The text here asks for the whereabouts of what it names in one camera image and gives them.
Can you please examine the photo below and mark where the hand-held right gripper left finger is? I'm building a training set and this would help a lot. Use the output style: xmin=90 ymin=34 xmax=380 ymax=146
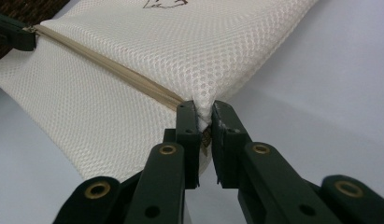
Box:
xmin=175 ymin=100 xmax=202 ymax=189

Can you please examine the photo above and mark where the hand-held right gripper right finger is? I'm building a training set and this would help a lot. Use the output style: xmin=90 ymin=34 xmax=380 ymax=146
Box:
xmin=211 ymin=100 xmax=253 ymax=189

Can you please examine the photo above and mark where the white mesh laundry bag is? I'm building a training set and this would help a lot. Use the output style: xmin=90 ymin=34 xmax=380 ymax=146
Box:
xmin=0 ymin=0 xmax=320 ymax=185

